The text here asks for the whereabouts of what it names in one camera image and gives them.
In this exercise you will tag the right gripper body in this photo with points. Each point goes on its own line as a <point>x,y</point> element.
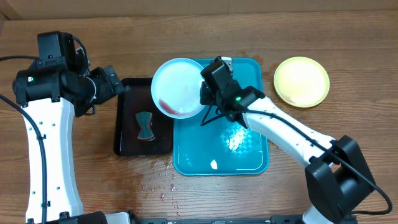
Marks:
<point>213,102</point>

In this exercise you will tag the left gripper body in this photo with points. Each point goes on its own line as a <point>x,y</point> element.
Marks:
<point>109,79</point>

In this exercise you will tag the light blue plate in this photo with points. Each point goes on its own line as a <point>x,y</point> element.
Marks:
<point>176,87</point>

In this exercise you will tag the dark green scrubbing sponge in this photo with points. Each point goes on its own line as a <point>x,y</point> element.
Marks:
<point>144,120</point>

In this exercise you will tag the yellow plate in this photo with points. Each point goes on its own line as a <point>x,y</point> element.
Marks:
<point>301,82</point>

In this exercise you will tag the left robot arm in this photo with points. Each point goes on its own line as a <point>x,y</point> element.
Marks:
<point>55,89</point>

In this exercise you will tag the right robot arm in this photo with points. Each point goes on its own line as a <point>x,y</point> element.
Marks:
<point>337,174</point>

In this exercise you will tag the black plastic tray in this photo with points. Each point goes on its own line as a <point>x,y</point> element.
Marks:
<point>135,99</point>

